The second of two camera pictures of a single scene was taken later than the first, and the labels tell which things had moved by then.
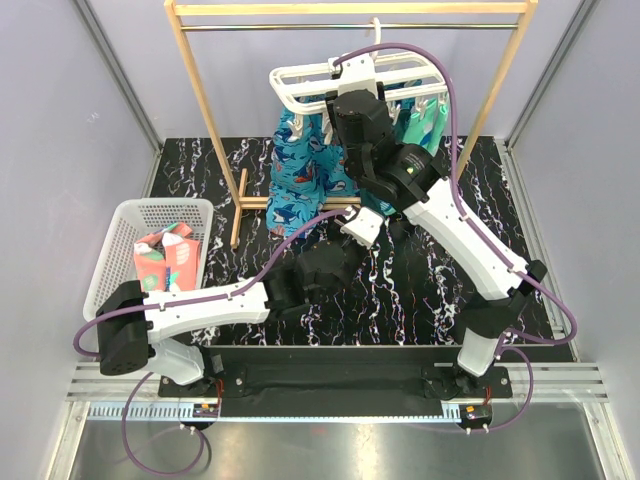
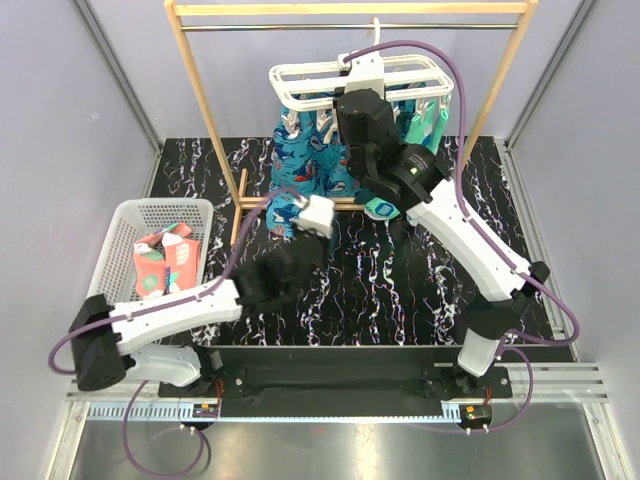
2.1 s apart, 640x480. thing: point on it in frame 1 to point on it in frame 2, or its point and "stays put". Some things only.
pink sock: (150, 263) stays put
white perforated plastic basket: (133, 219) stays put
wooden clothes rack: (176, 10) stays put
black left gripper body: (354, 254) to (326, 243)
